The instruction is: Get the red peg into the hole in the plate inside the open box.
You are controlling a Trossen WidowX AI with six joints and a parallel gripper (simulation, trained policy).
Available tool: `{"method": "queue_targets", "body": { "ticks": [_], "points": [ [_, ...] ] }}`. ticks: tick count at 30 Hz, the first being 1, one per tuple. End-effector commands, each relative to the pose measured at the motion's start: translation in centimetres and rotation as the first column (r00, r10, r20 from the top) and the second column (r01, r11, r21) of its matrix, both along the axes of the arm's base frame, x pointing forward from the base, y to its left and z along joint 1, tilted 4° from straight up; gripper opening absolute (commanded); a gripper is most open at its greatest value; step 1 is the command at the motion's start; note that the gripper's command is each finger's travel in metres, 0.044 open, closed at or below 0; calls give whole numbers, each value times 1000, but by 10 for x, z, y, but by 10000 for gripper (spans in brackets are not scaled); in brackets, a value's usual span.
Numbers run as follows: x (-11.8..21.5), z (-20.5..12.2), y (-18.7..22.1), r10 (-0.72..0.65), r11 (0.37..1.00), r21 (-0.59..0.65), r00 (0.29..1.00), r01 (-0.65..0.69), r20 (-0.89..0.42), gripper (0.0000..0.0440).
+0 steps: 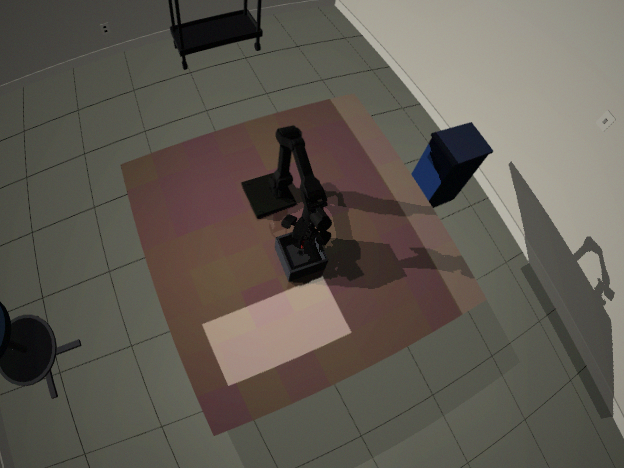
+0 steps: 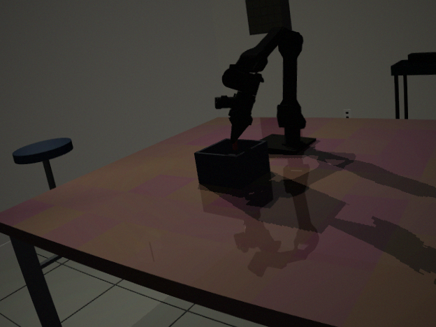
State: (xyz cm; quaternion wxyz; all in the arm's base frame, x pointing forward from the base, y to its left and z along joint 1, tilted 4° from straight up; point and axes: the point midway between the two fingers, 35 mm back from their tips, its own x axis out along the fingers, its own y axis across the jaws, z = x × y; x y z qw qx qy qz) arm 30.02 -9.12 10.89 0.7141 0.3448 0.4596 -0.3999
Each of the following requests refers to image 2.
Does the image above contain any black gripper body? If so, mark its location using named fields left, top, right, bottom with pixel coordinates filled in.
left=228, top=91, right=256, bottom=125

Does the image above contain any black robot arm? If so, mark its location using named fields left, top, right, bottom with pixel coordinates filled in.
left=215, top=27, right=306, bottom=146

